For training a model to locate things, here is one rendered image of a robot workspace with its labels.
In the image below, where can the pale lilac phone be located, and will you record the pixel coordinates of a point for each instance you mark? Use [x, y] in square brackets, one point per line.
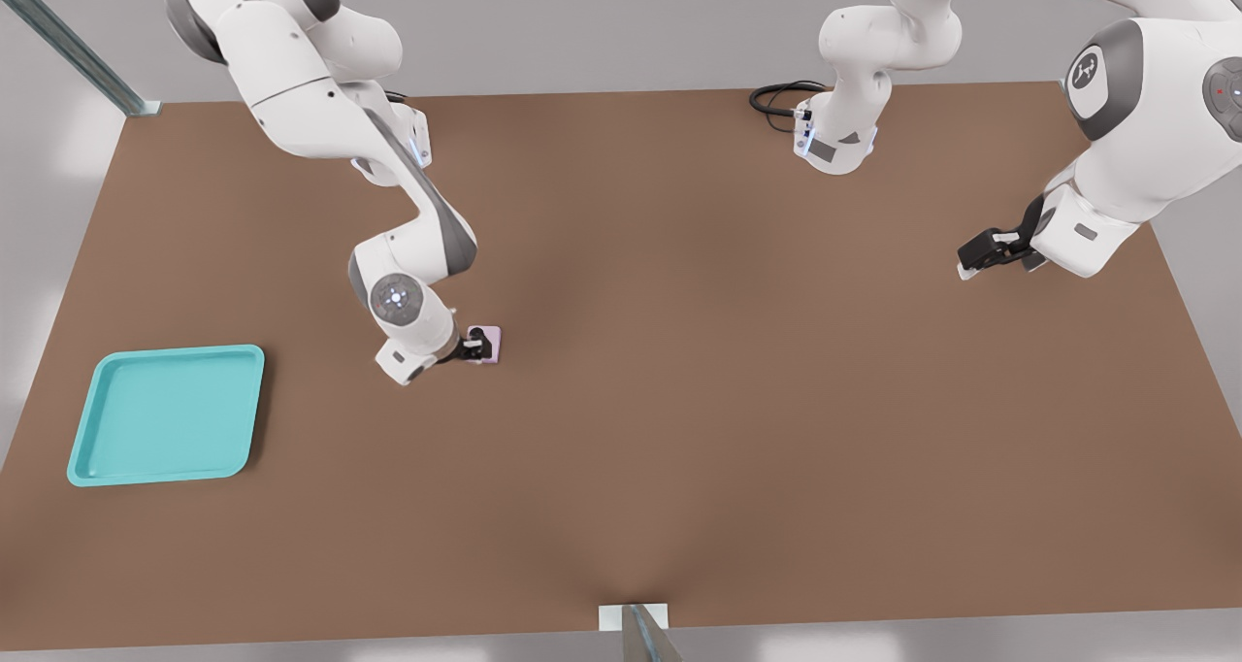
[493, 344]

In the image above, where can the pale blue-green tray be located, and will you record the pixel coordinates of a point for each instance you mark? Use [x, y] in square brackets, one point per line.
[165, 414]

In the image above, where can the silver frame post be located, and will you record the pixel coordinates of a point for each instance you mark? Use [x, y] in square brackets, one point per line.
[640, 633]
[68, 41]

